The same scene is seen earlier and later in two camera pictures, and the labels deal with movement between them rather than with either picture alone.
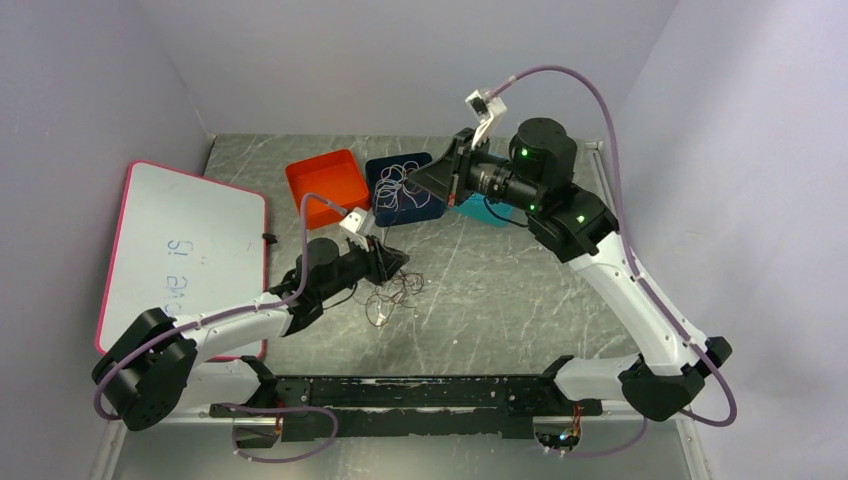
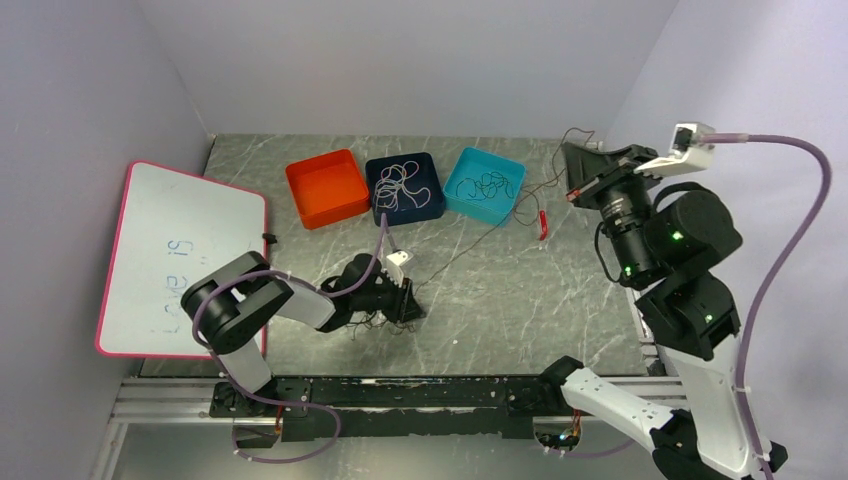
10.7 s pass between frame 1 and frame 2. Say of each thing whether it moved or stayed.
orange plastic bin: stayed
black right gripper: moved
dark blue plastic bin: stayed
